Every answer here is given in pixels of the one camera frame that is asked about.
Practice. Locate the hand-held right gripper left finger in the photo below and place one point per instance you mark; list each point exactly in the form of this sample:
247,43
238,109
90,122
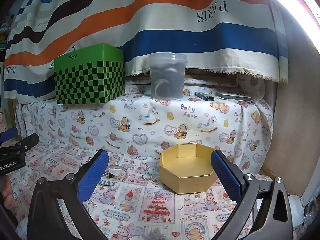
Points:
93,175

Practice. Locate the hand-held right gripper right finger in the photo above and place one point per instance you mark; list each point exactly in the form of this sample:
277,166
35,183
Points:
225,173

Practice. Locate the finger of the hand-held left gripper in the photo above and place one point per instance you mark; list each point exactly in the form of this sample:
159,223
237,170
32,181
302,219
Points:
27,141
7,135

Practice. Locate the silver bangle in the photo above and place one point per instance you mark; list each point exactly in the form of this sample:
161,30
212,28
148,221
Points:
120,167

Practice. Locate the gold hexagonal box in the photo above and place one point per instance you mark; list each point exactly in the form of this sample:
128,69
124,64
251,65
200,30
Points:
190,177

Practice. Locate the person's left hand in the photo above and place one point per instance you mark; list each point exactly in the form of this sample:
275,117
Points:
7,187

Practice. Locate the pink cartoon print cloth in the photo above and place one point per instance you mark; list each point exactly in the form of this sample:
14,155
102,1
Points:
155,205

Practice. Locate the flat silver device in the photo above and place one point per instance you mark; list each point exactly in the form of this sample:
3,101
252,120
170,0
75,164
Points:
232,96

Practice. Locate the white plastic object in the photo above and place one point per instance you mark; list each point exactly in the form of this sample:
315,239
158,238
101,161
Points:
297,206

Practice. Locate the dark patterned lighter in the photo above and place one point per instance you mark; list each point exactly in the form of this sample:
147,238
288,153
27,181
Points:
204,96

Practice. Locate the bear print cloth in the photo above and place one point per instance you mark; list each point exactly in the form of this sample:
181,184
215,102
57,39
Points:
162,122

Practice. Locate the green checkered box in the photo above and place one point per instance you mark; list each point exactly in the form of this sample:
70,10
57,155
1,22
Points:
87,80

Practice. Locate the brown wooden board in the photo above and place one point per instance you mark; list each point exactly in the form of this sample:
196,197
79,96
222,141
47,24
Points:
297,117

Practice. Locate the clear plastic container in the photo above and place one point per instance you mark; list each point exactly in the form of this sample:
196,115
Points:
167,77

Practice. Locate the striped cloth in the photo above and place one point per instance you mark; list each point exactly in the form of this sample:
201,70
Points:
175,17

